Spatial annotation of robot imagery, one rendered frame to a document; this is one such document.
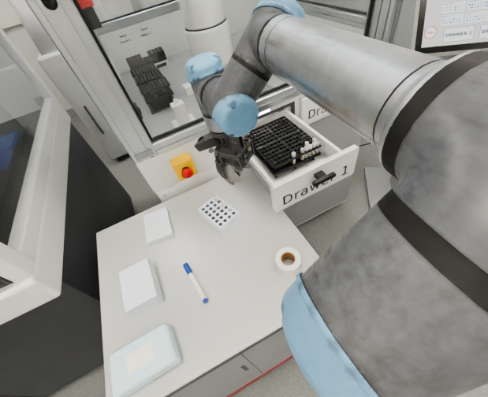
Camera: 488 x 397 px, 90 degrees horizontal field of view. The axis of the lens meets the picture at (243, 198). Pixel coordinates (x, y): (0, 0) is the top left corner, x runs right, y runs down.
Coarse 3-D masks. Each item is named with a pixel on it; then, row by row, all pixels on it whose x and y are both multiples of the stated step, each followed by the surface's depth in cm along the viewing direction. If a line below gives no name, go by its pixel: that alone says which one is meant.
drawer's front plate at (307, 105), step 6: (300, 102) 93; (306, 102) 93; (312, 102) 94; (300, 108) 95; (306, 108) 94; (312, 108) 96; (318, 108) 97; (300, 114) 97; (306, 114) 97; (312, 114) 98; (318, 114) 99; (324, 114) 101; (306, 120) 98; (312, 120) 100
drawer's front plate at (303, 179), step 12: (336, 156) 70; (348, 156) 71; (312, 168) 68; (324, 168) 70; (336, 168) 72; (348, 168) 75; (288, 180) 67; (300, 180) 69; (312, 180) 71; (336, 180) 77; (276, 192) 68; (288, 192) 70; (300, 192) 73; (312, 192) 76; (276, 204) 71; (288, 204) 74
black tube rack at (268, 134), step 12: (276, 120) 91; (288, 120) 90; (252, 132) 89; (264, 132) 88; (276, 132) 86; (288, 132) 85; (264, 144) 88; (276, 144) 82; (288, 144) 81; (300, 144) 81; (264, 156) 80; (276, 156) 83; (312, 156) 80; (276, 168) 78; (288, 168) 78
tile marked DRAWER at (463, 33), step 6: (444, 30) 89; (450, 30) 89; (456, 30) 88; (462, 30) 88; (468, 30) 87; (474, 30) 87; (444, 36) 90; (450, 36) 89; (456, 36) 89; (462, 36) 88; (468, 36) 88; (444, 42) 90
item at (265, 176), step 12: (264, 120) 94; (300, 120) 90; (300, 132) 92; (312, 132) 84; (324, 144) 81; (252, 156) 90; (324, 156) 84; (252, 168) 82; (264, 168) 85; (264, 180) 76; (276, 180) 80
